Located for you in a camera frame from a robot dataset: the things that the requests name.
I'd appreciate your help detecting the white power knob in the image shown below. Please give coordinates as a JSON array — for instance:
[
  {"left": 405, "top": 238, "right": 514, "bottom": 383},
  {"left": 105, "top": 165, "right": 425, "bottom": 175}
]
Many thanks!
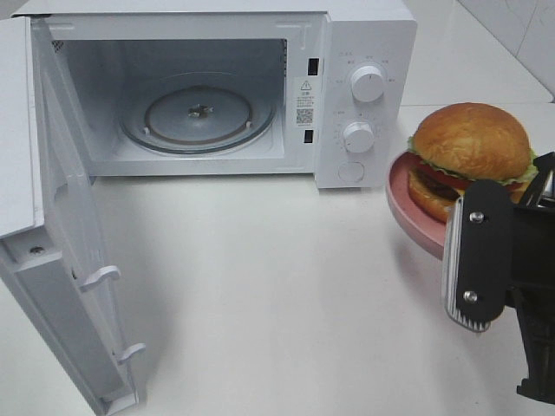
[{"left": 350, "top": 63, "right": 385, "bottom": 103}]

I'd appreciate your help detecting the glass turntable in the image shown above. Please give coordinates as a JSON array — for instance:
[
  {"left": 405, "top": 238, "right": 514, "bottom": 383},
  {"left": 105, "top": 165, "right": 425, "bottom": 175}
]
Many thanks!
[{"left": 120, "top": 72, "right": 284, "bottom": 155}]

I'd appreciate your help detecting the burger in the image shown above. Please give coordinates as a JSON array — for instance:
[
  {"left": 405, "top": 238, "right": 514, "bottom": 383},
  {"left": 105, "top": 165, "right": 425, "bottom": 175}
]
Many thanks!
[{"left": 408, "top": 102, "right": 538, "bottom": 223}]

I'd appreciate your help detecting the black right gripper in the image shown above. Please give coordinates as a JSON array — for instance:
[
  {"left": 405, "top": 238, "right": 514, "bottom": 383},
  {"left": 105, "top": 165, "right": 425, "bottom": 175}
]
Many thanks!
[{"left": 509, "top": 152, "right": 554, "bottom": 401}]

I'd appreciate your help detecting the white microwave door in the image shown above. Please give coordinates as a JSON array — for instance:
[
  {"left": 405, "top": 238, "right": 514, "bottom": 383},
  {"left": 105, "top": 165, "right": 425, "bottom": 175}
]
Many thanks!
[{"left": 1, "top": 16, "right": 145, "bottom": 415}]

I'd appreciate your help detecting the pink plate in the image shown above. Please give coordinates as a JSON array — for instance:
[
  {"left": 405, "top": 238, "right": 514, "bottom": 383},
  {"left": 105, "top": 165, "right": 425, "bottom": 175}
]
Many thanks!
[{"left": 385, "top": 152, "right": 446, "bottom": 260}]

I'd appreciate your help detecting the round door release button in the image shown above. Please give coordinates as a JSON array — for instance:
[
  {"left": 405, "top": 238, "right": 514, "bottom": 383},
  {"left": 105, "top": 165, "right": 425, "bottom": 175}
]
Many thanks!
[{"left": 338, "top": 162, "right": 364, "bottom": 183}]

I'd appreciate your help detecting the white microwave oven body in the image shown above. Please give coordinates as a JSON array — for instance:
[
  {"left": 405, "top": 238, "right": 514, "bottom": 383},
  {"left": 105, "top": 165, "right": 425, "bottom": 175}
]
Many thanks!
[{"left": 11, "top": 1, "right": 417, "bottom": 188}]

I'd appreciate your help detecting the white timer knob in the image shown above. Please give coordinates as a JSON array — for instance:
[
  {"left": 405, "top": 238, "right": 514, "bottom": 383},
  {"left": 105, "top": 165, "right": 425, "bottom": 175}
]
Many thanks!
[{"left": 343, "top": 122, "right": 375, "bottom": 153}]

